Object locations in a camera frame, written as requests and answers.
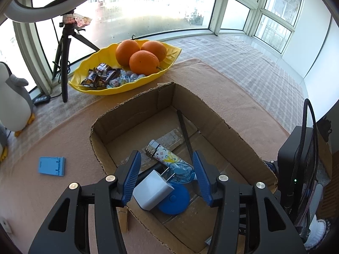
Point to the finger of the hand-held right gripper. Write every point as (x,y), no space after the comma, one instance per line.
(270,166)

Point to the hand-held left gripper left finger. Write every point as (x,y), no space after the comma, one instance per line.
(131,177)

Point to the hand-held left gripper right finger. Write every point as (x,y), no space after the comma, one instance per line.
(202,180)

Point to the white wall charger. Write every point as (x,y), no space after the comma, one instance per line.
(152,190)

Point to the blue round lid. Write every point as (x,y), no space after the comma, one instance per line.
(173,201)

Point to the white patterned lighter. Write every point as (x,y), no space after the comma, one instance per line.
(164,156)

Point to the thin black stick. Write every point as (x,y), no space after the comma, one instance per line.
(185,135)

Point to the cardboard box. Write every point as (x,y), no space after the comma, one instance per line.
(132,121)

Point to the small wooden block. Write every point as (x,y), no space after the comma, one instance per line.
(124,219)

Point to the blue phone stand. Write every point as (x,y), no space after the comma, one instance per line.
(51,166)

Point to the pile of blue wrapped candies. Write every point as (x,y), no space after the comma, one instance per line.
(124,78)

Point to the white checked blanket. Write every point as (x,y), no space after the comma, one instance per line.
(251,66)

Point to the pile of chocolate bars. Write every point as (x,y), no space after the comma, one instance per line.
(99,75)

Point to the orange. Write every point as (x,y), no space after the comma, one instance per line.
(125,50)
(144,63)
(156,49)

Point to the yellow leaf-shaped tray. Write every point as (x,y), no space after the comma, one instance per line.
(82,68)

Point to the grey penguin plush toy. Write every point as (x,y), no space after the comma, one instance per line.
(2,143)

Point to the white plug adapter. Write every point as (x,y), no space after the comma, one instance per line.
(5,225)

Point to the large penguin plush toy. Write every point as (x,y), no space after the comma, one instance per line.
(14,103)

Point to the pink printed tag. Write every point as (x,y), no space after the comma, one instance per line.
(82,20)

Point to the white window frame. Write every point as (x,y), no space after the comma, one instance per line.
(222,8)

